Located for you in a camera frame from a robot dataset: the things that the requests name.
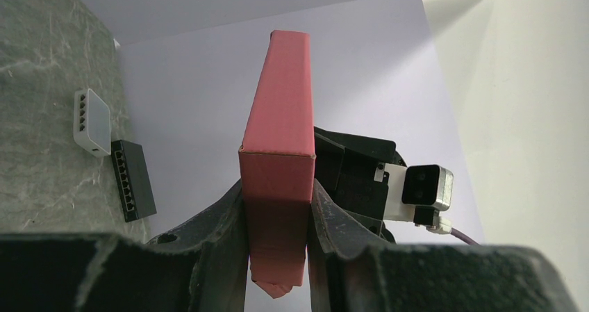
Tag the clear plastic case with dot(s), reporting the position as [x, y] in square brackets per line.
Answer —
[91, 125]

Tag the black ridged tray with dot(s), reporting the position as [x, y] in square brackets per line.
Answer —
[133, 182]

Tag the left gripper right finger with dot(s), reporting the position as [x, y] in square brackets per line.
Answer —
[352, 269]

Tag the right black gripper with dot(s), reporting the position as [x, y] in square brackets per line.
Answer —
[351, 169]

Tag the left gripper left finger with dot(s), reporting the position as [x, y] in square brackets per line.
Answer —
[201, 265]

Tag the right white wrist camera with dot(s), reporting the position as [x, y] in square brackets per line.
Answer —
[417, 194]

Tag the red paper box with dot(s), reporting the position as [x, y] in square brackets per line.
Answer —
[277, 165]

